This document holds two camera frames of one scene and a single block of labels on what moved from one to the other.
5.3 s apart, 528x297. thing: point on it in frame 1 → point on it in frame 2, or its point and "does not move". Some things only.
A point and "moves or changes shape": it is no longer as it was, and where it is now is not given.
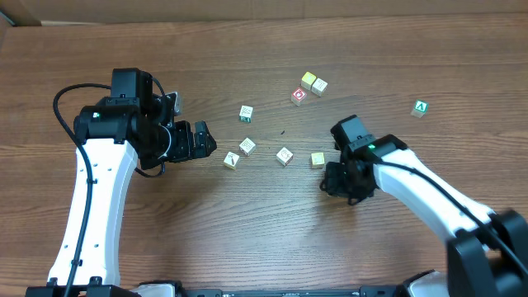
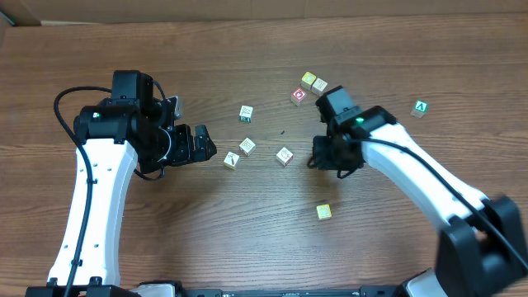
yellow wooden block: [318, 160] moves or changes shape
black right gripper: [337, 180] → [324, 153]
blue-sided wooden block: [247, 147] does not move
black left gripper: [190, 140] does not move
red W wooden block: [284, 156] does not move
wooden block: [231, 160] does not move
